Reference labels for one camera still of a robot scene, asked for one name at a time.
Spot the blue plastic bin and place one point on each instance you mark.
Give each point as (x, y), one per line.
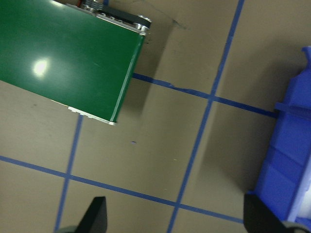
(286, 169)

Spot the green conveyor belt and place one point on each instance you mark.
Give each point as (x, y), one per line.
(82, 57)

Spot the white foam sheet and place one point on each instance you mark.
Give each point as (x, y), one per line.
(305, 207)

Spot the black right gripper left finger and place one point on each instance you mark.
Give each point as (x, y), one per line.
(95, 218)

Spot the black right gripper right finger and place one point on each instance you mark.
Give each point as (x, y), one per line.
(257, 217)

